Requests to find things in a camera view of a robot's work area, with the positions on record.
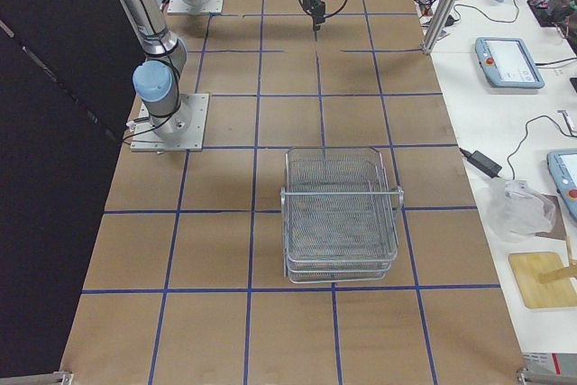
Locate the far blue teach pendant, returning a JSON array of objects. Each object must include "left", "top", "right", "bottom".
[{"left": 474, "top": 37, "right": 545, "bottom": 89}]

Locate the blue teach pendant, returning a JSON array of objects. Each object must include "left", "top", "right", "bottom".
[
  {"left": 546, "top": 149, "right": 577, "bottom": 220},
  {"left": 474, "top": 37, "right": 545, "bottom": 89}
]

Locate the black power adapter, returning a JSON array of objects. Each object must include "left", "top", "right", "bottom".
[{"left": 461, "top": 150, "right": 502, "bottom": 179}]

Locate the clear plastic bag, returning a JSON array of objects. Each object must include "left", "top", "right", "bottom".
[{"left": 486, "top": 178, "right": 556, "bottom": 235}]

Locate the near blue teach pendant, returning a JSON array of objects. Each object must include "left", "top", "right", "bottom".
[{"left": 546, "top": 149, "right": 577, "bottom": 220}]

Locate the wooden board stand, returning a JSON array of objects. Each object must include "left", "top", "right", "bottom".
[{"left": 505, "top": 227, "right": 576, "bottom": 312}]

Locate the aluminium frame post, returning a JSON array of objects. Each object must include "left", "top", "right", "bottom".
[{"left": 420, "top": 0, "right": 480, "bottom": 57}]

